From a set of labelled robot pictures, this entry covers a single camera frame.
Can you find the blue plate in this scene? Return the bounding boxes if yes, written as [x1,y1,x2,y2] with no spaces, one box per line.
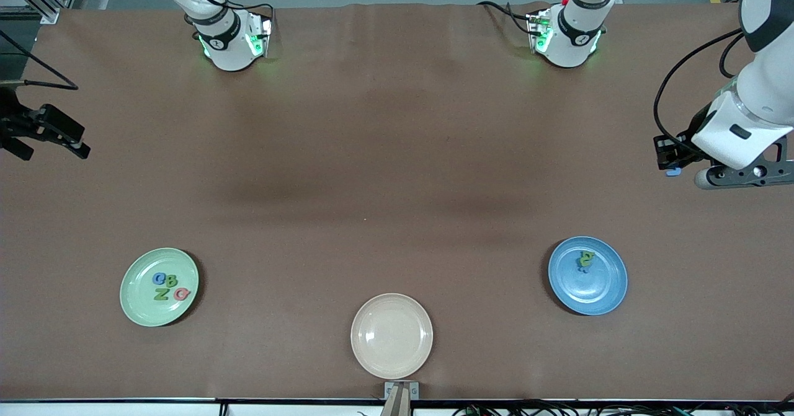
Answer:
[548,236,628,316]

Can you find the green plate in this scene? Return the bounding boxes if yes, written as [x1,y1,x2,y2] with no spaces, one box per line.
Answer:
[120,247,200,327]

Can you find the white ledge beside table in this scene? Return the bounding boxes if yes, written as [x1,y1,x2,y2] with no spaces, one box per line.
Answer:
[0,401,794,416]

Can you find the brown table mat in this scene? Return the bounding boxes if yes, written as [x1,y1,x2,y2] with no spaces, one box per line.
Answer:
[0,2,794,402]

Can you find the beige plate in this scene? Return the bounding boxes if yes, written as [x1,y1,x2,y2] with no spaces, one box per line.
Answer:
[350,293,434,380]

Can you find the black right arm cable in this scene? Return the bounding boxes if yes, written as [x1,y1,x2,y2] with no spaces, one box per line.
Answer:
[0,0,275,91]

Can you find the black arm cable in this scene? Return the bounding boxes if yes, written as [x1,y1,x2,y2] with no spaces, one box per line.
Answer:
[653,29,745,156]
[0,0,275,91]

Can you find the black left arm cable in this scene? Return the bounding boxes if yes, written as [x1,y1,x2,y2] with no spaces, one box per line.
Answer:
[653,29,745,156]

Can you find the metal left base bracket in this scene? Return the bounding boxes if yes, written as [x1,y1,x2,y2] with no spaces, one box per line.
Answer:
[526,10,554,54]

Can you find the metal base bracket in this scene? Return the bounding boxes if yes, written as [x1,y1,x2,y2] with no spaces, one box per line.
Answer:
[245,14,274,58]
[526,10,554,54]

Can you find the metal right base bracket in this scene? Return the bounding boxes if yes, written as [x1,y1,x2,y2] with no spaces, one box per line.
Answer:
[245,14,274,58]

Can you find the black base cable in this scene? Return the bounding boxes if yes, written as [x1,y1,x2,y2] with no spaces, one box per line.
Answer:
[476,0,535,35]

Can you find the black cable bundle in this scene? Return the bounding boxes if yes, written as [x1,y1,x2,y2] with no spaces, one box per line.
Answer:
[452,399,794,416]

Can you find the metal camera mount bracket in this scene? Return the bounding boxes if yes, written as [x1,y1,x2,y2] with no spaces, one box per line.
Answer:
[383,381,420,401]

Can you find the beige camera mount post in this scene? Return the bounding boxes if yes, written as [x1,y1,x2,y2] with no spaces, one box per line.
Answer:
[380,384,413,416]

